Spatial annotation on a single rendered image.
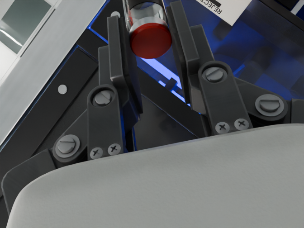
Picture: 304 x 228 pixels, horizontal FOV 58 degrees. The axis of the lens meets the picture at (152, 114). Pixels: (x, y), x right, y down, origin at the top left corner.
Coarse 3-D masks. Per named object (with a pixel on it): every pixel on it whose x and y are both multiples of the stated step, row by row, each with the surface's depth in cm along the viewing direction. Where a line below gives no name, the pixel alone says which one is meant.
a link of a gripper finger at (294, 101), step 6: (288, 102) 10; (294, 102) 10; (300, 102) 10; (288, 108) 10; (294, 108) 9; (300, 108) 9; (288, 114) 9; (294, 114) 9; (300, 114) 9; (252, 120) 10; (288, 120) 9; (294, 120) 9; (300, 120) 9; (258, 126) 10
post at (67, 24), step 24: (72, 0) 43; (96, 0) 42; (48, 24) 43; (72, 24) 43; (48, 48) 43; (72, 48) 43; (24, 72) 44; (48, 72) 43; (0, 96) 44; (24, 96) 44; (0, 120) 44; (0, 144) 44
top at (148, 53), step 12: (144, 24) 13; (156, 24) 13; (132, 36) 13; (144, 36) 13; (156, 36) 13; (168, 36) 13; (132, 48) 13; (144, 48) 13; (156, 48) 14; (168, 48) 14
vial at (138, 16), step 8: (128, 8) 14; (136, 8) 13; (144, 8) 13; (152, 8) 13; (160, 8) 13; (128, 16) 14; (136, 16) 13; (144, 16) 13; (152, 16) 13; (160, 16) 13; (128, 24) 14; (136, 24) 13; (128, 32) 14
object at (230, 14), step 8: (200, 0) 41; (208, 0) 40; (216, 0) 40; (224, 0) 40; (232, 0) 40; (240, 0) 40; (248, 0) 40; (208, 8) 40; (216, 8) 40; (224, 8) 40; (232, 8) 40; (240, 8) 40; (224, 16) 40; (232, 16) 40; (232, 24) 40
